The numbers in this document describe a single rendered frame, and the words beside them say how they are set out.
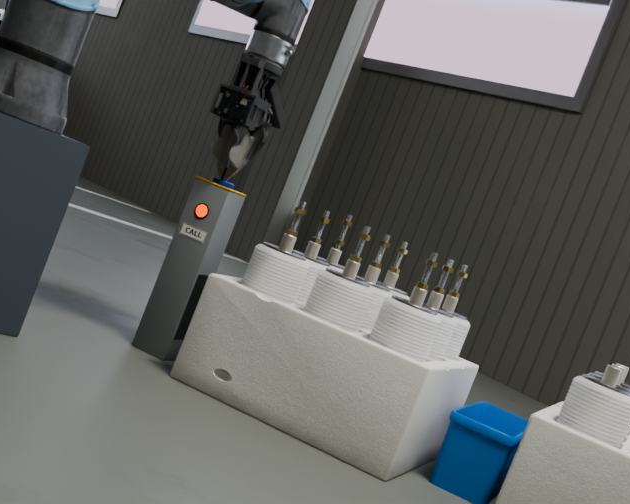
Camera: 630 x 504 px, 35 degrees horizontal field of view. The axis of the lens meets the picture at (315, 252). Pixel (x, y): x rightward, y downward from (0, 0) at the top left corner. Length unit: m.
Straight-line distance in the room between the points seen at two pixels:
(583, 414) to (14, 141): 0.88
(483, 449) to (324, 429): 0.25
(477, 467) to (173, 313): 0.56
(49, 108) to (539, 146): 2.64
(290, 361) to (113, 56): 5.14
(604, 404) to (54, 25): 0.94
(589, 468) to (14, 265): 0.85
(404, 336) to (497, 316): 2.26
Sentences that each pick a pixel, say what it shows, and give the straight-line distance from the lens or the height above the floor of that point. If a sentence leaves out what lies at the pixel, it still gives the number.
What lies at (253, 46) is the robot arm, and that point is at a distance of 1.71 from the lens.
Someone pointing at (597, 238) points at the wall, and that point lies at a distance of 3.61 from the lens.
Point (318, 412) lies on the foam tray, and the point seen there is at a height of 0.05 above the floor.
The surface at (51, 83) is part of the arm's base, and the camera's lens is 1.49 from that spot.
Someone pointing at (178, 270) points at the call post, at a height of 0.15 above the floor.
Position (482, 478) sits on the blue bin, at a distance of 1.60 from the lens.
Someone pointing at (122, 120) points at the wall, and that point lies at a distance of 6.19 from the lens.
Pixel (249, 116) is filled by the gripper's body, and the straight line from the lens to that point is 1.68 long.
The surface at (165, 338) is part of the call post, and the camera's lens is 1.72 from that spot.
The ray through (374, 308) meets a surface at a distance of 1.67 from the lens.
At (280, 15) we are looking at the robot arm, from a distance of 1.71.
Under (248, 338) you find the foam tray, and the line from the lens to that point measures 1.56.
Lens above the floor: 0.33
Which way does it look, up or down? 2 degrees down
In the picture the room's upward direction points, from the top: 21 degrees clockwise
